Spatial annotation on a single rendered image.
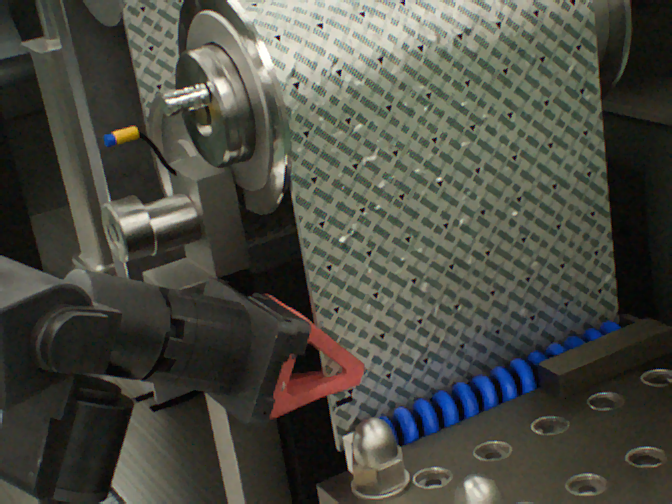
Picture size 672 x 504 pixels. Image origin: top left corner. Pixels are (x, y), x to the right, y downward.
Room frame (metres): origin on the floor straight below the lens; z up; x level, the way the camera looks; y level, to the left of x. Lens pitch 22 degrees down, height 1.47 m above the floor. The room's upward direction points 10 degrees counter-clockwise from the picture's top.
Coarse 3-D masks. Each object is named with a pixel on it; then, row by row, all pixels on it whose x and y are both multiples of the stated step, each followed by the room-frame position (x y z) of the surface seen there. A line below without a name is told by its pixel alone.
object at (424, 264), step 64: (512, 128) 0.85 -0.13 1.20; (576, 128) 0.87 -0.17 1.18; (320, 192) 0.78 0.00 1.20; (384, 192) 0.80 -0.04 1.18; (448, 192) 0.82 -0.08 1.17; (512, 192) 0.85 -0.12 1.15; (576, 192) 0.87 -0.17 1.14; (320, 256) 0.78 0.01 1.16; (384, 256) 0.80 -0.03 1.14; (448, 256) 0.82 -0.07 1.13; (512, 256) 0.84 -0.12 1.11; (576, 256) 0.87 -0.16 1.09; (320, 320) 0.78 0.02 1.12; (384, 320) 0.80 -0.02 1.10; (448, 320) 0.82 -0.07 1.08; (512, 320) 0.84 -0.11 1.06; (576, 320) 0.86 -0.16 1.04; (384, 384) 0.79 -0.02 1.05; (448, 384) 0.81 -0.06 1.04
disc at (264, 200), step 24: (192, 0) 0.86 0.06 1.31; (216, 0) 0.82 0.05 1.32; (240, 24) 0.79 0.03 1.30; (264, 48) 0.78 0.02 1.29; (264, 72) 0.77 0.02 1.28; (264, 96) 0.78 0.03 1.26; (288, 144) 0.77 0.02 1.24; (288, 168) 0.77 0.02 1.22; (240, 192) 0.84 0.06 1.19; (264, 192) 0.80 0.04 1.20
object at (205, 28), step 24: (600, 0) 0.89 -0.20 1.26; (192, 24) 0.86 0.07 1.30; (216, 24) 0.82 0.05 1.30; (600, 24) 0.89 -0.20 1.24; (192, 48) 0.87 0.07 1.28; (240, 48) 0.80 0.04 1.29; (600, 48) 0.89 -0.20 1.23; (240, 72) 0.80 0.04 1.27; (264, 120) 0.78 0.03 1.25; (264, 144) 0.79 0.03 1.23; (240, 168) 0.83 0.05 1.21; (264, 168) 0.79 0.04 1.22
